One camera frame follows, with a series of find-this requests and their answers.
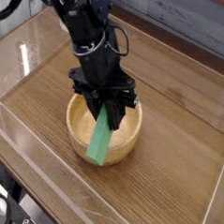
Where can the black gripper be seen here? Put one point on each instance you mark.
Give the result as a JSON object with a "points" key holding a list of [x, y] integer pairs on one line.
{"points": [[100, 79]]}

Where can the green rectangular block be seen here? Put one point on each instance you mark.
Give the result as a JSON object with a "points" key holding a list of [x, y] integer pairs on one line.
{"points": [[101, 137]]}

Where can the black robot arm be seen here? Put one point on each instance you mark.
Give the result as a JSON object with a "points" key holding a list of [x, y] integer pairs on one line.
{"points": [[86, 20]]}

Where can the brown wooden bowl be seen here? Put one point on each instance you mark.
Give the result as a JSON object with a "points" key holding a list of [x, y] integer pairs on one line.
{"points": [[81, 123]]}

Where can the clear acrylic enclosure wall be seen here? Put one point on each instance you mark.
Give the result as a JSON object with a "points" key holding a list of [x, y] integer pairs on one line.
{"points": [[174, 174]]}

